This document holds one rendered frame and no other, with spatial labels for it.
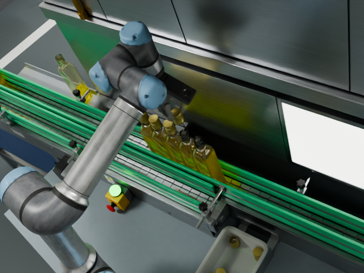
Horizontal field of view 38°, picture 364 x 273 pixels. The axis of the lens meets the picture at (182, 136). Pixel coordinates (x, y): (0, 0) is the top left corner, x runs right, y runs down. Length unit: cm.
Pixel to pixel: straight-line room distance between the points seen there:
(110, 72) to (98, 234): 90
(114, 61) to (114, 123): 17
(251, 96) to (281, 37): 27
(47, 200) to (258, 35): 66
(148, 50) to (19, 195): 49
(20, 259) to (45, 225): 185
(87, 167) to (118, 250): 79
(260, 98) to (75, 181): 58
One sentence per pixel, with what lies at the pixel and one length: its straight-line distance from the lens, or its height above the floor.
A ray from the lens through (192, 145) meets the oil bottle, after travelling 171.
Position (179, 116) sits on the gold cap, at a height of 125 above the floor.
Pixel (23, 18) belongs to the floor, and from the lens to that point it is 457.
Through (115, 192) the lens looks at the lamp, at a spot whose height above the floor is 85.
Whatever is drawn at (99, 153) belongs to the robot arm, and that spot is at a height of 151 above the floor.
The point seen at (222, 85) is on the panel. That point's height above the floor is 129.
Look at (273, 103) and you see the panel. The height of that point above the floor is 129.
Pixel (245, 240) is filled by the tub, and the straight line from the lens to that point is 183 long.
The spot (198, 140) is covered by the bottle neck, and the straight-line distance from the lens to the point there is 168.
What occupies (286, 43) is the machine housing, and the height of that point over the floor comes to 151.
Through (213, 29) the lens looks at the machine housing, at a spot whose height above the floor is 149.
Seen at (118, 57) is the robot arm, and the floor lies 157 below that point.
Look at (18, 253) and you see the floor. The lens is 318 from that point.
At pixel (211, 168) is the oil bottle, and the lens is 174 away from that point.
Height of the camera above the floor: 245
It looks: 51 degrees down
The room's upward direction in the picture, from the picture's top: 25 degrees counter-clockwise
